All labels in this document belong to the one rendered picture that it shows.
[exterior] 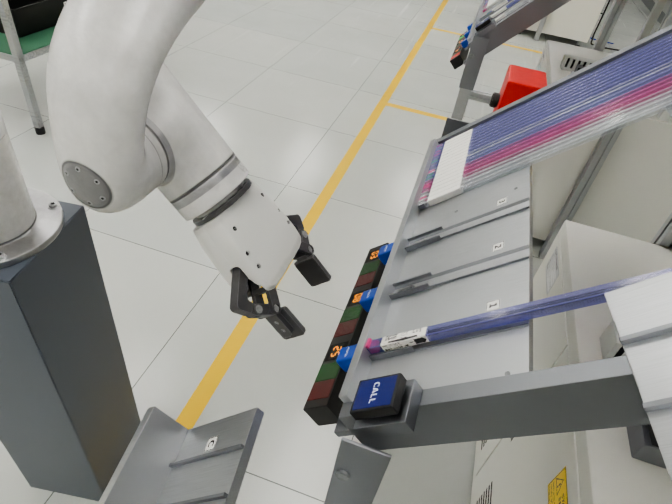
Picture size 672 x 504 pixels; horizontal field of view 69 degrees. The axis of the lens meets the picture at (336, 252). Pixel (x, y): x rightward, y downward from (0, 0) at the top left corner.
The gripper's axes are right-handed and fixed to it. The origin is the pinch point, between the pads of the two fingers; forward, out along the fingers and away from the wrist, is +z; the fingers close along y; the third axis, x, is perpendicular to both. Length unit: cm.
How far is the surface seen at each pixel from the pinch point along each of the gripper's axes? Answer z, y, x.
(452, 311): 10.2, -4.0, 13.5
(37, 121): -61, -116, -167
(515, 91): 17, -90, 16
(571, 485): 41.5, -1.1, 15.3
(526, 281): 10.2, -5.8, 22.2
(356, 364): 8.0, 3.6, 3.4
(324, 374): 11.1, 0.8, -5.0
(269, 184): 17, -128, -95
